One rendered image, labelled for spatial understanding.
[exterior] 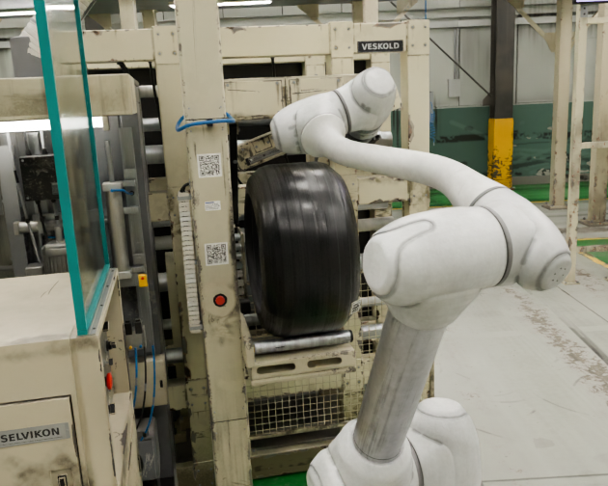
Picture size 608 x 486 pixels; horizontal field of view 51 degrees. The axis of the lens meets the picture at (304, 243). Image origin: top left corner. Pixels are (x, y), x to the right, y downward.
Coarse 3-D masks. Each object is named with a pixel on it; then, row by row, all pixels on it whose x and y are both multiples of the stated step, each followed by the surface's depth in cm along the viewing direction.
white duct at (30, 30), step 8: (80, 0) 213; (88, 0) 215; (80, 8) 215; (80, 16) 218; (32, 24) 212; (24, 32) 212; (32, 32) 211; (32, 40) 211; (32, 48) 212; (40, 56) 214
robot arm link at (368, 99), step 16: (352, 80) 142; (368, 80) 137; (384, 80) 137; (352, 96) 140; (368, 96) 137; (384, 96) 137; (352, 112) 140; (368, 112) 140; (384, 112) 142; (352, 128) 143; (368, 128) 147
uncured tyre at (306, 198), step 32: (256, 192) 205; (288, 192) 201; (320, 192) 202; (256, 224) 204; (288, 224) 195; (320, 224) 197; (352, 224) 201; (256, 256) 248; (288, 256) 194; (320, 256) 196; (352, 256) 199; (256, 288) 238; (288, 288) 196; (320, 288) 199; (352, 288) 203; (288, 320) 204; (320, 320) 207
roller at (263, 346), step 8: (296, 336) 217; (304, 336) 217; (312, 336) 217; (320, 336) 217; (328, 336) 217; (336, 336) 218; (344, 336) 218; (352, 336) 219; (256, 344) 213; (264, 344) 213; (272, 344) 214; (280, 344) 214; (288, 344) 214; (296, 344) 215; (304, 344) 216; (312, 344) 216; (320, 344) 217; (328, 344) 218; (256, 352) 213; (264, 352) 214; (272, 352) 215
